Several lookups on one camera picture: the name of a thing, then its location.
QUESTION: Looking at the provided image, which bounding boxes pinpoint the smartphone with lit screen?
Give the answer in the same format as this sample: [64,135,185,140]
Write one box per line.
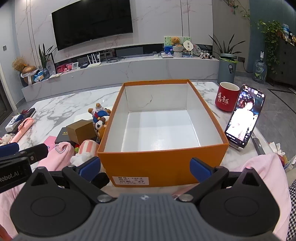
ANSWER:
[224,84,266,149]

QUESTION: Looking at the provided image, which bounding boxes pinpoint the black flat box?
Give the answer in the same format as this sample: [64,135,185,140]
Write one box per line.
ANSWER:
[55,127,77,148]

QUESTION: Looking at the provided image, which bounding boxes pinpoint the pink plush pouch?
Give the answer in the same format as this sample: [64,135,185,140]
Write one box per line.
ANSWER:
[37,142,75,172]

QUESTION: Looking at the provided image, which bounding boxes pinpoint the pink card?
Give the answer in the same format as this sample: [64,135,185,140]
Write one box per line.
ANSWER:
[43,136,61,151]

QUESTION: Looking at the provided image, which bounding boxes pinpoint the white blue small box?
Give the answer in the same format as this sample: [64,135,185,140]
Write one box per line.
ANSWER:
[5,114,25,133]

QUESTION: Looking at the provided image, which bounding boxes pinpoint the black wall television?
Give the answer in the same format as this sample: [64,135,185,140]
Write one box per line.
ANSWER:
[51,0,134,52]

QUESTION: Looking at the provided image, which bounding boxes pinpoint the black flat case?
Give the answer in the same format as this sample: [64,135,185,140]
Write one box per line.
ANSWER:
[20,108,37,118]

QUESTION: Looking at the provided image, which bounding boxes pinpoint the small white plush toy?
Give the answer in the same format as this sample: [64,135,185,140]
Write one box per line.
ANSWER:
[0,133,12,146]

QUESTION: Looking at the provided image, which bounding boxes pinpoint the orange cardboard box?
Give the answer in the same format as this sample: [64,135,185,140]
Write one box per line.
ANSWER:
[97,79,229,187]

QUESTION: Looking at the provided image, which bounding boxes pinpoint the grey metal bar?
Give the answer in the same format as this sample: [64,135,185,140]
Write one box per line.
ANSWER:
[251,132,267,156]

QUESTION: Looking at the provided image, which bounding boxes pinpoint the pink striped plush toy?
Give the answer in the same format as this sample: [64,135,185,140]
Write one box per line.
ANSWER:
[69,139,100,168]

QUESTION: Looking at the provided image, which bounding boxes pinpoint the red mug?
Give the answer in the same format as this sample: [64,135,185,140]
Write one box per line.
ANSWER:
[215,82,240,113]

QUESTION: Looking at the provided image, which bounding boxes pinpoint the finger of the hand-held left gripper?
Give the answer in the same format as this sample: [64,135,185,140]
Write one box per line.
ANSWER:
[18,143,49,166]
[0,142,20,158]

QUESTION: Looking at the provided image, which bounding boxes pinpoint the green painted picture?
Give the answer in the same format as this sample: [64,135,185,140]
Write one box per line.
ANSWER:
[164,36,191,56]

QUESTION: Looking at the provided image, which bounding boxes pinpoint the pink garment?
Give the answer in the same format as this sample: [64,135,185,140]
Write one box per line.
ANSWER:
[0,152,292,241]

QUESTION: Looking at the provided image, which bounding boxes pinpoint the clear phone stand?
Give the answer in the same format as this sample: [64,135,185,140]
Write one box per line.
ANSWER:
[228,138,246,151]

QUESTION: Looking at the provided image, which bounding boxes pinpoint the stone grey pot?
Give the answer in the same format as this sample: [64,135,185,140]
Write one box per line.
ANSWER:
[172,45,184,58]

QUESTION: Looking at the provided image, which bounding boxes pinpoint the dark sideboard cabinet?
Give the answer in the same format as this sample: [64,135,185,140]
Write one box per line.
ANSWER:
[276,37,296,88]

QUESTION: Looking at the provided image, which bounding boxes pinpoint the green trailing vine plant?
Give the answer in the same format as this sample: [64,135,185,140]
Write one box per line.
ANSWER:
[257,20,284,75]

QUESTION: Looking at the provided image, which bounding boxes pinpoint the crumpled white tissue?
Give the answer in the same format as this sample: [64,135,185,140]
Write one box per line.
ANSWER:
[269,141,287,155]

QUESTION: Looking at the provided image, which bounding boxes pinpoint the white round hand fan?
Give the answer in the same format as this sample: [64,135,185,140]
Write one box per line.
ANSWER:
[183,40,194,57]

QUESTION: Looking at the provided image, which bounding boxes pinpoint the white router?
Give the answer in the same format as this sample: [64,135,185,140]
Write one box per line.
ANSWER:
[87,53,102,68]

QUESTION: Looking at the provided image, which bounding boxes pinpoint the white marble tv cabinet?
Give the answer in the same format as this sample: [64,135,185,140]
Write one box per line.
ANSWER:
[21,44,220,103]

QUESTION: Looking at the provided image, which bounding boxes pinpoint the hanging green vine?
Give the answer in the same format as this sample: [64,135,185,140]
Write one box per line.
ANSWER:
[224,0,252,22]

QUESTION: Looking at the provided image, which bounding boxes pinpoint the black cable bundle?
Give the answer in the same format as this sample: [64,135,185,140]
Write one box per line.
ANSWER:
[106,56,127,63]

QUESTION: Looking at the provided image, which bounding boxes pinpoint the brown white bear plush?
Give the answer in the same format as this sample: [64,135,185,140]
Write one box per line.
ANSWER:
[94,117,110,141]

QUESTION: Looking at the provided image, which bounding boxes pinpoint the colourful snack bags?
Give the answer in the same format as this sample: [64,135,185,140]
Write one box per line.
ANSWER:
[33,70,50,83]

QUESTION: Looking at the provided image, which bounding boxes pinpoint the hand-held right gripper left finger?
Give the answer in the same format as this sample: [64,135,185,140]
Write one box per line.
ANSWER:
[30,156,116,204]

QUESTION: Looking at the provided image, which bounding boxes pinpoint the dried brown plant bunch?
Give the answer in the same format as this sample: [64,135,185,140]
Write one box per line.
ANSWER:
[11,57,28,73]

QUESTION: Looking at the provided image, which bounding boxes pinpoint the brown mushroom ornament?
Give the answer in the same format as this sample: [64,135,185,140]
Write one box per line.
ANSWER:
[20,65,38,86]

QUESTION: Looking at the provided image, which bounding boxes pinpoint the sailor duck plush toy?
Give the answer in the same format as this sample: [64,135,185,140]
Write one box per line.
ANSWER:
[88,103,112,124]

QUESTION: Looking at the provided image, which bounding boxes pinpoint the grey trash can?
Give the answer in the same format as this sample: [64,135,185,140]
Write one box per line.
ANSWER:
[217,54,238,87]

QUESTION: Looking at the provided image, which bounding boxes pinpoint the clear water jug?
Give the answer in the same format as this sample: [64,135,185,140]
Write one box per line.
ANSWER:
[253,59,268,84]

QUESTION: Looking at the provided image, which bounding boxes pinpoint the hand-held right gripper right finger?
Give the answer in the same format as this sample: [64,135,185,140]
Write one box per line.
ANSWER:
[178,157,263,203]

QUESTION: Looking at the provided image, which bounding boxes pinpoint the pink stick-shaped gadget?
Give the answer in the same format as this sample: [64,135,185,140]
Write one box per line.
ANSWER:
[9,117,35,143]

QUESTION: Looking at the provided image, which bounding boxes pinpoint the houndstooth cloth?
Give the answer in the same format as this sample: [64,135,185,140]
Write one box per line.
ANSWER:
[285,184,296,241]

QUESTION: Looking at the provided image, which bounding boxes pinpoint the long-leaf potted plant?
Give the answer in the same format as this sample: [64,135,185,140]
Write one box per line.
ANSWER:
[208,34,246,59]

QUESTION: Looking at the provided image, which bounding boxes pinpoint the slim-leaf plant in vase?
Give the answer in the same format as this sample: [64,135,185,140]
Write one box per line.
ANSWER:
[37,43,57,71]

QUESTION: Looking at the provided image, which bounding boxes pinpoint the brown cardboard box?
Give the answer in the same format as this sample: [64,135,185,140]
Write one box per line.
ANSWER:
[66,119,96,145]

